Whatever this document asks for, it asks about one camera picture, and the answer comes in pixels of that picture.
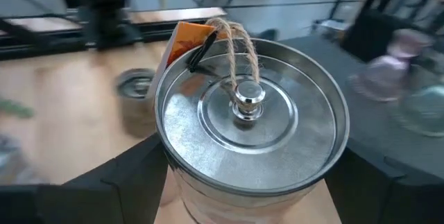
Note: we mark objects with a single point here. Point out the pink glass candle holder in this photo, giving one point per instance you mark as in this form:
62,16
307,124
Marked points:
385,75

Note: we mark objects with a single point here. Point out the black aluminium rig frame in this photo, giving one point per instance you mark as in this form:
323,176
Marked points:
41,43

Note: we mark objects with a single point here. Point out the green glass candle holder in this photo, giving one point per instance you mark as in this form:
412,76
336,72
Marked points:
427,113

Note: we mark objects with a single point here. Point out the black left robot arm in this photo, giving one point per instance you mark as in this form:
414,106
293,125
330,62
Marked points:
104,16

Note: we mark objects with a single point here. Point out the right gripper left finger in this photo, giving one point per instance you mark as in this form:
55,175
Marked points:
114,189

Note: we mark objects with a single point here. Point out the green succulent plant in pot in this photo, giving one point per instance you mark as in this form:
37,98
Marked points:
14,109

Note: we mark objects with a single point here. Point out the tin candle holder orange label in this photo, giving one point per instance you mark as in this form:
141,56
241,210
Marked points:
133,113

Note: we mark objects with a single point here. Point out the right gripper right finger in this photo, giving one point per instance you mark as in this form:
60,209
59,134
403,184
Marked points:
381,196

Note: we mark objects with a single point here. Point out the tin candle holder pale label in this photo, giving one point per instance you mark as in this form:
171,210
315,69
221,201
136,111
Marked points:
249,168

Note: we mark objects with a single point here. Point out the black perforated metal riser shelf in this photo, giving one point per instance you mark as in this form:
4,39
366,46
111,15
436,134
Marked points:
364,123

